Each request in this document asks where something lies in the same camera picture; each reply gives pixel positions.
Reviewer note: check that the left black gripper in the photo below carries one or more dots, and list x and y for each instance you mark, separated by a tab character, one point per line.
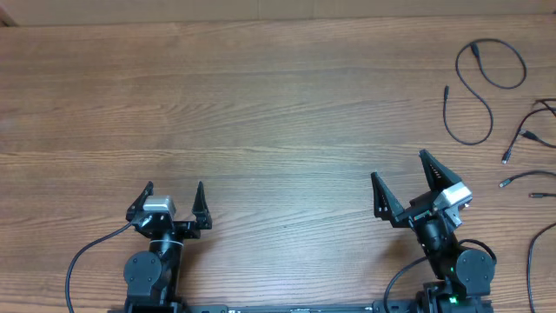
192	229

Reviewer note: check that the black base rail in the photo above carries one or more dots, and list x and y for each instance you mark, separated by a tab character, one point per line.
304	308

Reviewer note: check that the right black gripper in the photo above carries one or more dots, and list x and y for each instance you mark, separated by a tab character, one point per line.
386	203

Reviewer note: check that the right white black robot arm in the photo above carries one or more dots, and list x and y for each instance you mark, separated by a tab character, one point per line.
464	268

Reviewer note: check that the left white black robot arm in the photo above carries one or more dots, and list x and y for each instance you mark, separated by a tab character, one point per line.
152	275

